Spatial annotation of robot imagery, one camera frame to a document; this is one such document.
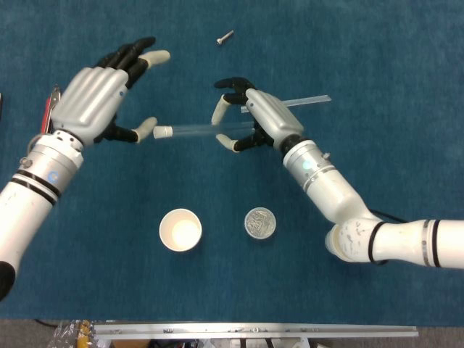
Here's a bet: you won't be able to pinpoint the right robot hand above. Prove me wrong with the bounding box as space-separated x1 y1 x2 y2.
211 76 305 154

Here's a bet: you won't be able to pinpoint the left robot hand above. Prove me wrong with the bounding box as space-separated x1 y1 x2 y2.
50 36 171 146

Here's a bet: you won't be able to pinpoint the clear glass test tube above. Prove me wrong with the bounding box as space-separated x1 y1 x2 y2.
170 121 254 138

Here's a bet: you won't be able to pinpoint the clear flat plastic strip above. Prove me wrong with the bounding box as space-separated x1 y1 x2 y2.
240 94 332 114

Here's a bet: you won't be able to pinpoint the blue felt table mat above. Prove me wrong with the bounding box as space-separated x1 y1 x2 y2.
0 0 464 326

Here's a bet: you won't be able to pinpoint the metal screw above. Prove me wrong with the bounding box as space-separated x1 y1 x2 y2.
216 29 235 47

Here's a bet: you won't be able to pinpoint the white paper cup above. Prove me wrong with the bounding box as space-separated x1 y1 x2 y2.
158 207 204 254
324 228 340 258

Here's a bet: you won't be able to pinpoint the crumpled clear plastic wrap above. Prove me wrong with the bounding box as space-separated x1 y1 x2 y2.
46 319 96 348

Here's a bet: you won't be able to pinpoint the red-handled metal tongs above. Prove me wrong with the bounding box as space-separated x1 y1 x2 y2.
40 83 62 134

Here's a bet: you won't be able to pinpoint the aluminium frame rail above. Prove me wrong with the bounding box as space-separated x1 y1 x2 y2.
93 320 420 341

